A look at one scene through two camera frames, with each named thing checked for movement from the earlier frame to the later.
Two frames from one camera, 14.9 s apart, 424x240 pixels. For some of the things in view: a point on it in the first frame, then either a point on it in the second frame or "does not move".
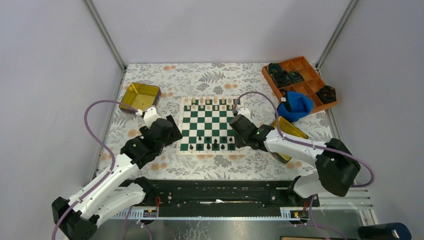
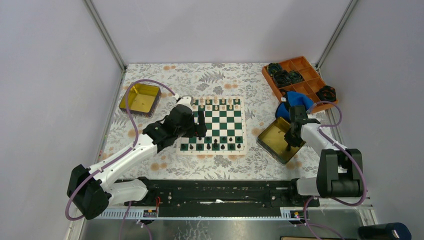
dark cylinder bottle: [391, 231] does not move
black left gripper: [175, 134] -> [199, 130]
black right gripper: [238, 143] -> [293, 143]
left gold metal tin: [140, 97] does not move
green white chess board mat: [205, 127] does not move
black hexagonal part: [327, 94] does not move
